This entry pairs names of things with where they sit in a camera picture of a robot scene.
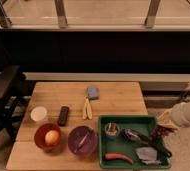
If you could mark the tan soft gripper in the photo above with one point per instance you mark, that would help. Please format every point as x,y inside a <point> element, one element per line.
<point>165,121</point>

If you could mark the dark red grapes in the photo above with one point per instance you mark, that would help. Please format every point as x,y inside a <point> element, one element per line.
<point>160,132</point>

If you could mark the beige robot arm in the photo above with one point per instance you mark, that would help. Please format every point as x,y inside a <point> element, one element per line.
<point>175,117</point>

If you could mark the green plastic tray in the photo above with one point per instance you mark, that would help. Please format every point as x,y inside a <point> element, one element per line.
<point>144,124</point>

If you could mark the small metal cup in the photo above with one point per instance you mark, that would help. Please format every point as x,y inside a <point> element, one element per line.
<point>111,130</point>

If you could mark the orange carrot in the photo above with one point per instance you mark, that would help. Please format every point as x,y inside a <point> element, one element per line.
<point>113,156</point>

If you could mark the blue sponge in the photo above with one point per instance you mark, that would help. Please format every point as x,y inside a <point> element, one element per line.
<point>92,92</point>

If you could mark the yellow tongs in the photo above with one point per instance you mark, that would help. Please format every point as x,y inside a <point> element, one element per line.
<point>87,110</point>

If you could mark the purple bowl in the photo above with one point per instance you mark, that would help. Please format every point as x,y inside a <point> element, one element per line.
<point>82,141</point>

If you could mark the black remote control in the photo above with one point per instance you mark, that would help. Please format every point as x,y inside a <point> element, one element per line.
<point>63,116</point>

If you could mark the yellow apple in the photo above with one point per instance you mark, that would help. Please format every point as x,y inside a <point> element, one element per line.
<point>51,137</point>

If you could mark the small white bowl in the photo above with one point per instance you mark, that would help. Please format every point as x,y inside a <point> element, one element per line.
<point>39,114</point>

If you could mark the red bowl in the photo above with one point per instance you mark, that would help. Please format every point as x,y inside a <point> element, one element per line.
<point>39,137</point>

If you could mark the black chair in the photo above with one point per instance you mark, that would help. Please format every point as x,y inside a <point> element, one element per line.
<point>11,93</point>

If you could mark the black handled ladle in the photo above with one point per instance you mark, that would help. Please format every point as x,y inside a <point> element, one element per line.
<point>133,135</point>

